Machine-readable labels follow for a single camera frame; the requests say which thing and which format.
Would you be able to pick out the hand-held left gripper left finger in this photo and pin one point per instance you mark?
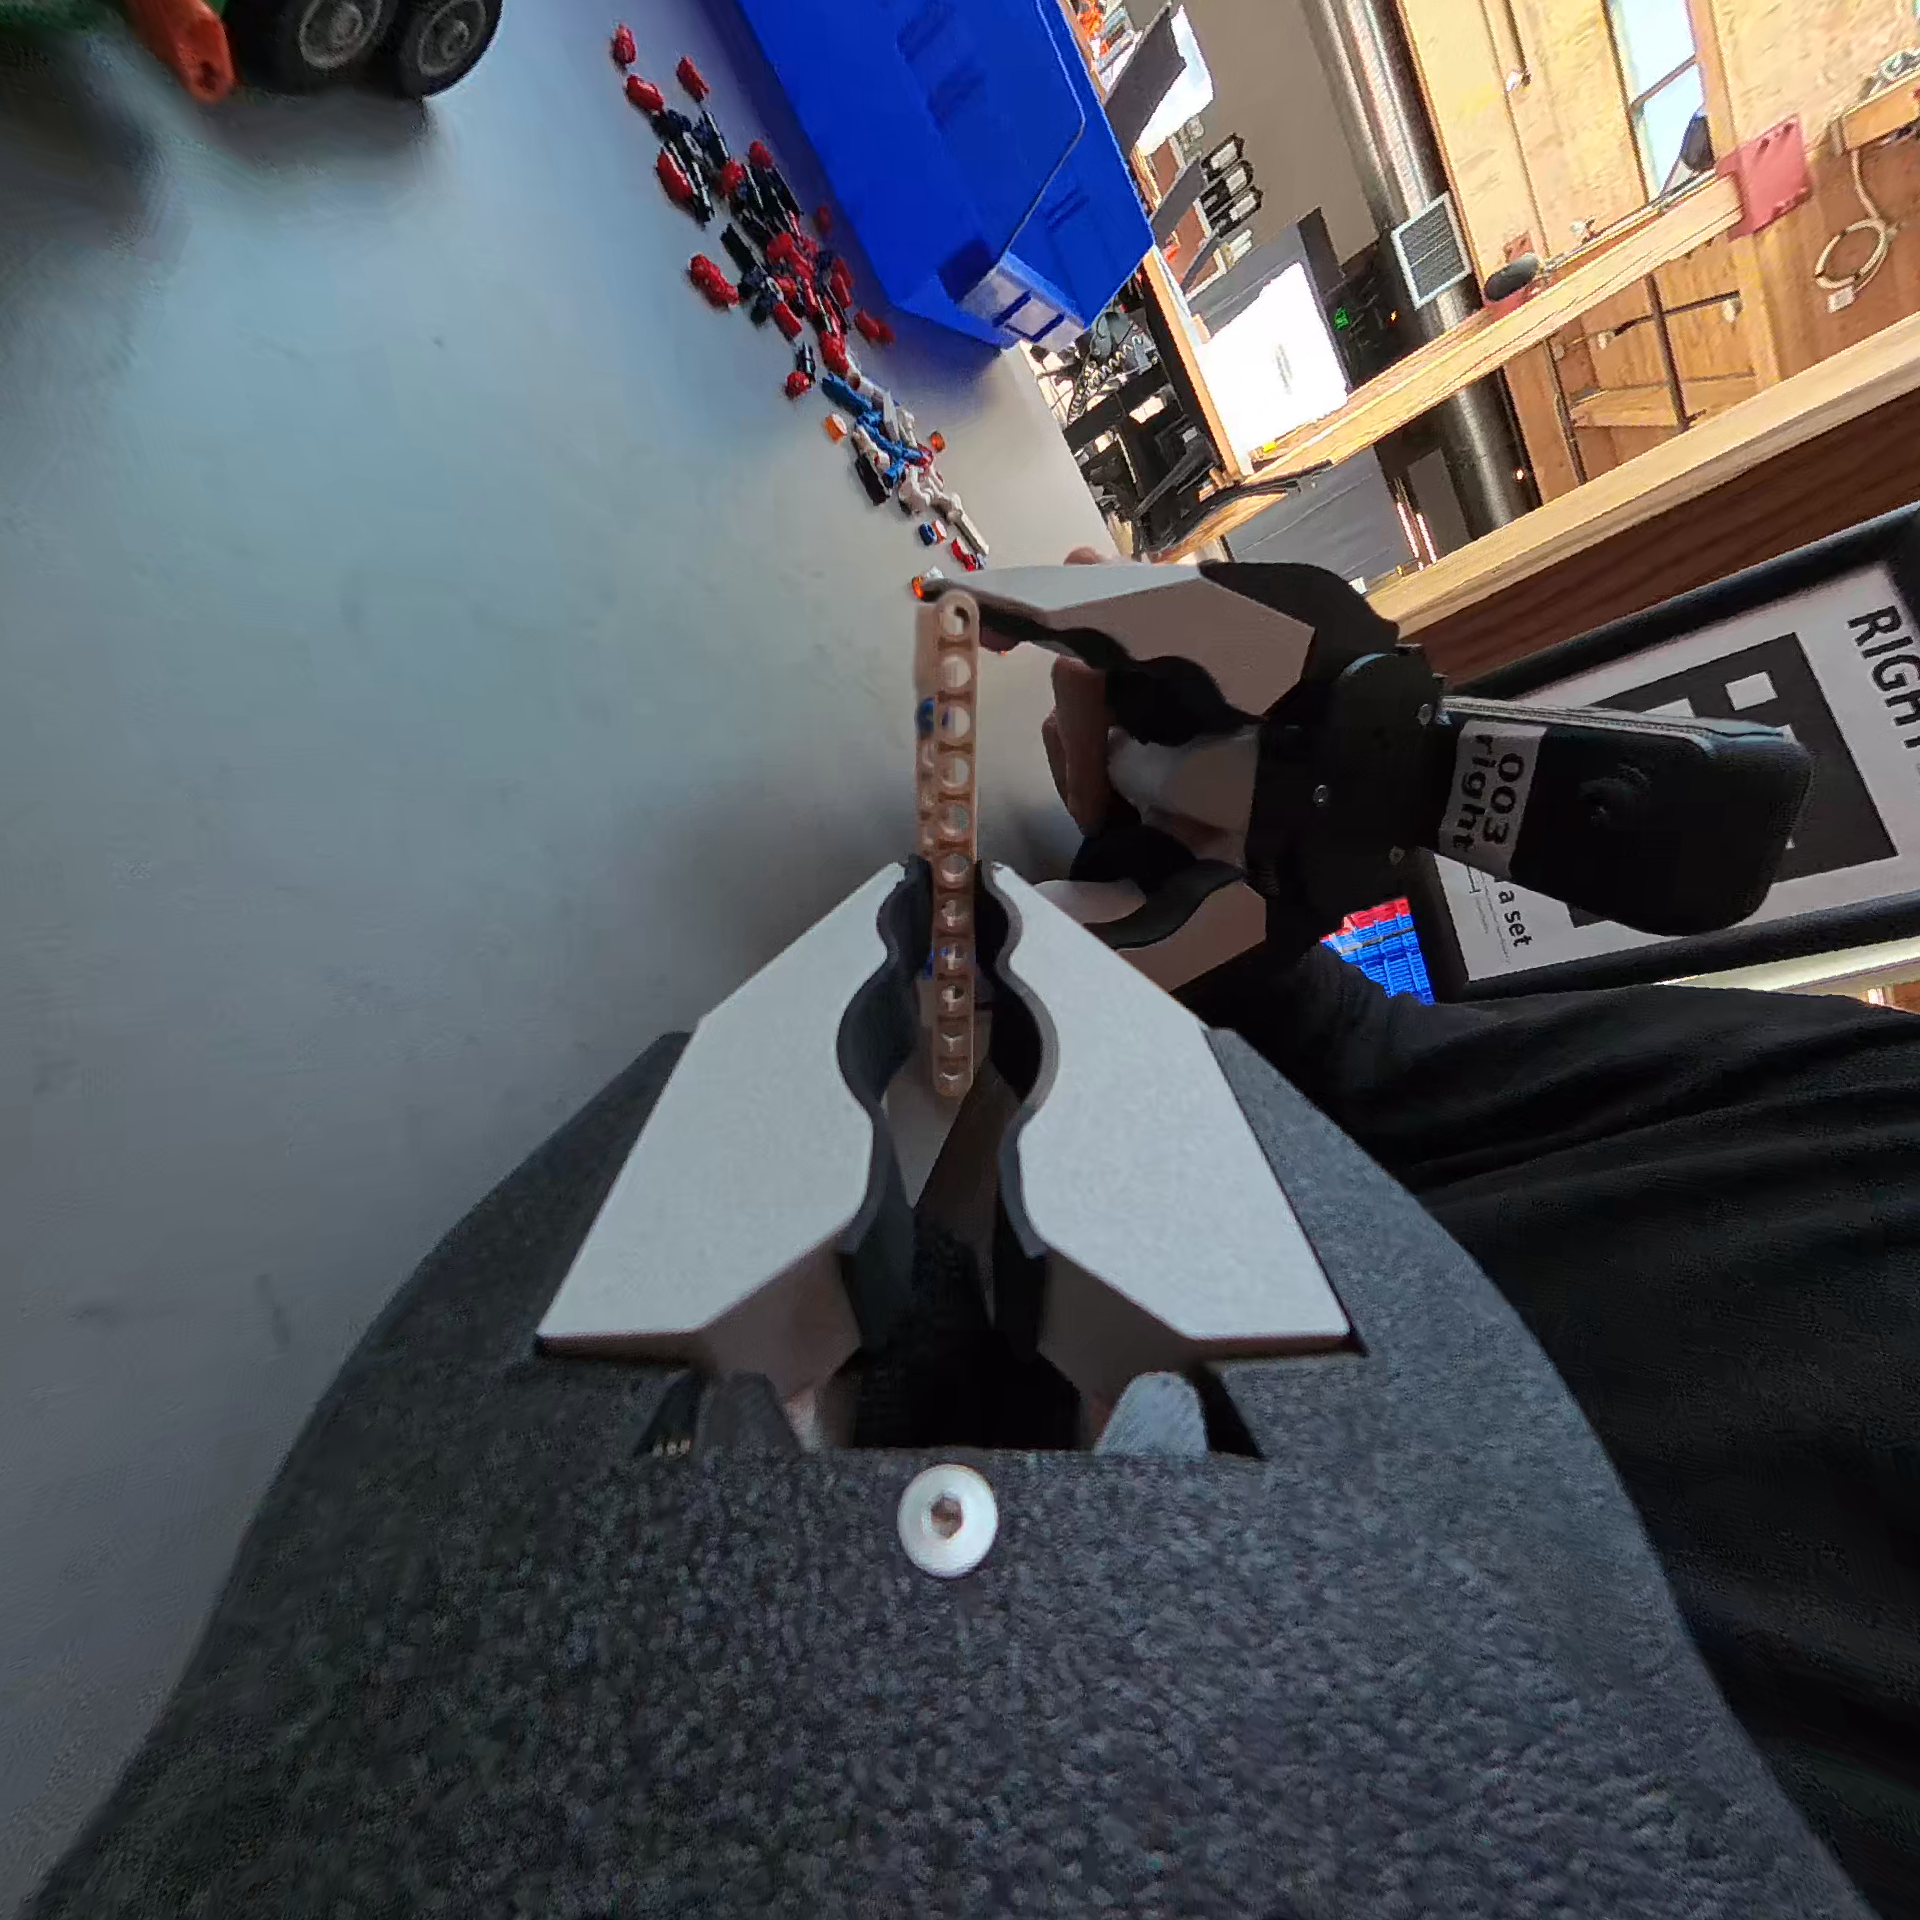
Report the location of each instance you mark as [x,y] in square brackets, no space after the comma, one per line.
[720,1170]

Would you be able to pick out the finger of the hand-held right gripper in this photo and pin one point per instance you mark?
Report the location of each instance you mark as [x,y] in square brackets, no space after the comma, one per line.
[1193,921]
[1184,622]

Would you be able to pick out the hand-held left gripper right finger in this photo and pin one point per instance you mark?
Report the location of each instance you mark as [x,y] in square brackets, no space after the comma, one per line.
[1171,1185]

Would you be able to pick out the tan lego beam with holes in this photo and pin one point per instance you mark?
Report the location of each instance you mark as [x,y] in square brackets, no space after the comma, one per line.
[951,839]

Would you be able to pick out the person's right forearm black sleeve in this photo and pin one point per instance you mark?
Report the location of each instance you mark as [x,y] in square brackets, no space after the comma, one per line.
[1680,1319]

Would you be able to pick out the pile of small lego pieces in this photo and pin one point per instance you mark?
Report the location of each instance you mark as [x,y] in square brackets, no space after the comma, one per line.
[780,271]

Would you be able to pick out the lego truck model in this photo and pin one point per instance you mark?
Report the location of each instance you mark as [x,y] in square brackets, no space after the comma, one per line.
[346,37]

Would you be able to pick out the person's right hand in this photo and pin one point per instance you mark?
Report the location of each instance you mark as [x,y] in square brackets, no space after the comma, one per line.
[1076,751]

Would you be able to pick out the dark flat panel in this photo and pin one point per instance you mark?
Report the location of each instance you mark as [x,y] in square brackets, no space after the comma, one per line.
[1336,517]

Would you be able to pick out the stack of blue crates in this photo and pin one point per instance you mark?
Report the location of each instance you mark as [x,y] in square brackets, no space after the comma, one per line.
[1380,950]

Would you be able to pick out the white monitor screen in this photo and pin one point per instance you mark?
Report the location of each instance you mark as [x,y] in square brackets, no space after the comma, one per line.
[1275,360]

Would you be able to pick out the black round pillar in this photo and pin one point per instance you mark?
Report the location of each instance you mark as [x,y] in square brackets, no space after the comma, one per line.
[1441,376]

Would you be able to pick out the white vent grille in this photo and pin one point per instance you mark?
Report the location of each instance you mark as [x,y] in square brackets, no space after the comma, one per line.
[1426,249]

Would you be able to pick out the blue plastic storage bin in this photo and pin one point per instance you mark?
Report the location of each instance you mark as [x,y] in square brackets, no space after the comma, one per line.
[961,135]

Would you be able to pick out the red wall bracket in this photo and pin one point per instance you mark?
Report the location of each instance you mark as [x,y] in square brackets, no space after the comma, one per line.
[1768,176]

